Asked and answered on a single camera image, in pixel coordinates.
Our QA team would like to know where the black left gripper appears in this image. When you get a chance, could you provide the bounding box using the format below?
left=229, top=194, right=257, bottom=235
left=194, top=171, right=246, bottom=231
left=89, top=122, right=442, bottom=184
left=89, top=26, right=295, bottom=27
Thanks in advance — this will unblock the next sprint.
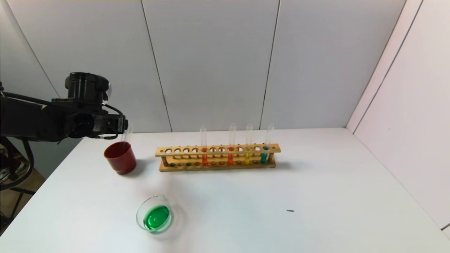
left=94, top=115, right=128, bottom=134

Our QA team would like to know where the red pigment glass test tube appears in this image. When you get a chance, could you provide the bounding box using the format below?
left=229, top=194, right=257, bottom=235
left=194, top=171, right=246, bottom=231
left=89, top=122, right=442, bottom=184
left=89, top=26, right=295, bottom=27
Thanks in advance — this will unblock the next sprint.
left=200, top=125, right=208, bottom=166
left=227, top=123, right=236, bottom=166

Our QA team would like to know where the wooden test tube rack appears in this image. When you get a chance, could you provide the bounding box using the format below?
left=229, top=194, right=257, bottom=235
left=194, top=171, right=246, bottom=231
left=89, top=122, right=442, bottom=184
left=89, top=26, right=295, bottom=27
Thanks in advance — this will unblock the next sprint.
left=155, top=143, right=281, bottom=172

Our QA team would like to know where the clear glass beaker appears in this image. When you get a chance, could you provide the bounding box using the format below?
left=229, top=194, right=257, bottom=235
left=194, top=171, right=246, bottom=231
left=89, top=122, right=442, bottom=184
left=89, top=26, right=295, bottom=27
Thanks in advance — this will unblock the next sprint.
left=136, top=195, right=180, bottom=239

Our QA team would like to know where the dark red plastic cup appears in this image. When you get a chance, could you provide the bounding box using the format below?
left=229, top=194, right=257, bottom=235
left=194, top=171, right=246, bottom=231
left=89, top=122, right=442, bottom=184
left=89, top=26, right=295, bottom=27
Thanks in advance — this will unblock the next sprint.
left=104, top=142, right=137, bottom=175

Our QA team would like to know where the black metal stand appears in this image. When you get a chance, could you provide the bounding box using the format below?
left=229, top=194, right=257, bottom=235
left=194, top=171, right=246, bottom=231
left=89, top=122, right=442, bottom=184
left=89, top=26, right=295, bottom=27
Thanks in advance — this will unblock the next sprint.
left=0, top=138, right=36, bottom=232

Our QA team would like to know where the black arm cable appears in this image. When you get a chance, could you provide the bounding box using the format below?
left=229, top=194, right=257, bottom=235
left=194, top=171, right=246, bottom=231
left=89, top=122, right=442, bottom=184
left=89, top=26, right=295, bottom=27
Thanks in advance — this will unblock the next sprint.
left=0, top=92, right=125, bottom=191

